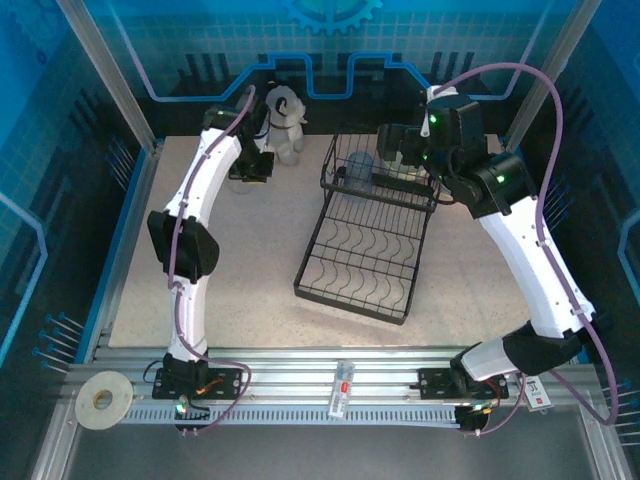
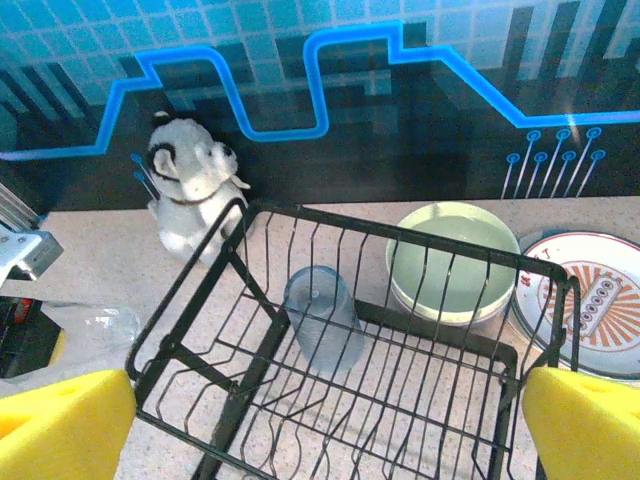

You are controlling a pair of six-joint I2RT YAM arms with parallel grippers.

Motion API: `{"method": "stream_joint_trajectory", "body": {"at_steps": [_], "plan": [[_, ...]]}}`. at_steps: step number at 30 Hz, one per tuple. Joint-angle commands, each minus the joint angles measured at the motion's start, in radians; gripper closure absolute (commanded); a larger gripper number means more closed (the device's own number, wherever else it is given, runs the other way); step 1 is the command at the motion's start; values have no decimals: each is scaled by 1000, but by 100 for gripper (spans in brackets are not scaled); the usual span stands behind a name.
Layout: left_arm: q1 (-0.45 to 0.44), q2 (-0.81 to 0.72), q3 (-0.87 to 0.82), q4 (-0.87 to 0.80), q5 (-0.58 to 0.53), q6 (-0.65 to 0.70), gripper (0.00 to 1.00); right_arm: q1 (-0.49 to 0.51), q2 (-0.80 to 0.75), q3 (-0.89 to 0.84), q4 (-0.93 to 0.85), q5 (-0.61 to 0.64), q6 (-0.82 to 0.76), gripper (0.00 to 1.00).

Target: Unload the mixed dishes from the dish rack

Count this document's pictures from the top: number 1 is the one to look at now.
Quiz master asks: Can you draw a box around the aluminium frame post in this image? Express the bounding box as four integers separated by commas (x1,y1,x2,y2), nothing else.
503,0,604,154
53,0,160,154

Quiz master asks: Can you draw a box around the slotted cable duct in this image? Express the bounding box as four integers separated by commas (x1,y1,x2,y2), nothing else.
122,407,461,427

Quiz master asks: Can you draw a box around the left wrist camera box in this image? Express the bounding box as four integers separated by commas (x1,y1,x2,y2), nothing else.
253,117,274,151

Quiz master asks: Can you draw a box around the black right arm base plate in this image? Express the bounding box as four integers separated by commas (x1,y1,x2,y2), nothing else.
417,366,510,401

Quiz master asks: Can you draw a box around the small lit circuit board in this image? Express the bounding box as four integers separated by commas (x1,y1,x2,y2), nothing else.
455,402,496,421
172,397,211,421

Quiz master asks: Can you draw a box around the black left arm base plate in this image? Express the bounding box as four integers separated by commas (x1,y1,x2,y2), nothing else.
152,367,245,401

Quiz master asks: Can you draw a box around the white tape roll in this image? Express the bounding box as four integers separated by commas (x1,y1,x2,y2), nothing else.
74,370,135,431

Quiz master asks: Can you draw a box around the aluminium table side rail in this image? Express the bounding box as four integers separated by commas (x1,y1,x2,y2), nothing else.
84,141,166,364

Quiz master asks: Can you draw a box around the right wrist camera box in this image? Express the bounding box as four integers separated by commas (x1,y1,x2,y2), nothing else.
421,84,459,139

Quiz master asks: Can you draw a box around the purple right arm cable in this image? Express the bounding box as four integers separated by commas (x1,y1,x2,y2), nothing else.
432,62,621,437

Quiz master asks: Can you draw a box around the white printed card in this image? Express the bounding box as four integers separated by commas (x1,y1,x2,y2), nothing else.
519,377,553,412

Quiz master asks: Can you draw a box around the black wire dish rack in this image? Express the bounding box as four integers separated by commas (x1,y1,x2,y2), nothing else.
293,130,442,326

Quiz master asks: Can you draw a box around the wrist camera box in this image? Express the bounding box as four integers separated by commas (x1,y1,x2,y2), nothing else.
421,84,459,139
253,117,274,151

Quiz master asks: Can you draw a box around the aluminium front rail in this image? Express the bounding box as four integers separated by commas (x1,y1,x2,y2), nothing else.
62,347,601,409

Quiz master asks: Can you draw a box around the grey plush dog toy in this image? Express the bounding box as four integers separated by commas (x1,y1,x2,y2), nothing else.
264,85,309,166

